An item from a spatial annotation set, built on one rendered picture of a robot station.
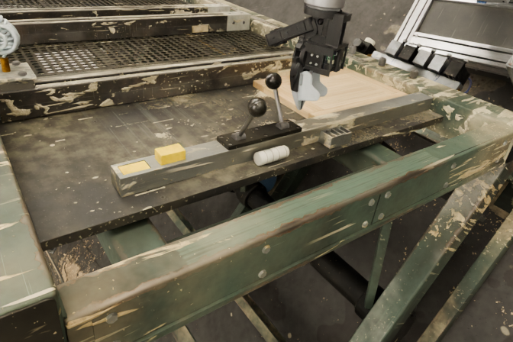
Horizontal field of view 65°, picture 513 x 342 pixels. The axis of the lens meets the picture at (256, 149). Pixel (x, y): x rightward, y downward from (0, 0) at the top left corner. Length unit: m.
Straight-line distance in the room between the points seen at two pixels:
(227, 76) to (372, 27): 1.65
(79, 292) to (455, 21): 2.08
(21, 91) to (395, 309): 1.16
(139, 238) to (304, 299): 1.79
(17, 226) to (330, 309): 1.96
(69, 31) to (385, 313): 1.41
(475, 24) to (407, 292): 1.37
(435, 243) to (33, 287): 1.10
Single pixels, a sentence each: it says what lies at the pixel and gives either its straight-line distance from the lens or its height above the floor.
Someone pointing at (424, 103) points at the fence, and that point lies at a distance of 1.31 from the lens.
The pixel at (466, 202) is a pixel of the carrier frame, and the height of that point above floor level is 0.79.
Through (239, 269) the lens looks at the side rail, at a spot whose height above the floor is 1.60.
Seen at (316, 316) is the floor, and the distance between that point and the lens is 2.40.
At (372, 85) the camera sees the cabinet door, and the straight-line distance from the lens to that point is 1.40.
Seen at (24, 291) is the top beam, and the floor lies 1.87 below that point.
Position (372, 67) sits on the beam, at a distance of 1.47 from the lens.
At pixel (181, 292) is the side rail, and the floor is 1.68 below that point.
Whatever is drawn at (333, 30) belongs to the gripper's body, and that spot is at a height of 1.51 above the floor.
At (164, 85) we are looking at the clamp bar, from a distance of 1.13.
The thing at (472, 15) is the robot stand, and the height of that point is 0.21.
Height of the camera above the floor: 2.07
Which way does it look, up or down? 47 degrees down
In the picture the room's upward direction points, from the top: 64 degrees counter-clockwise
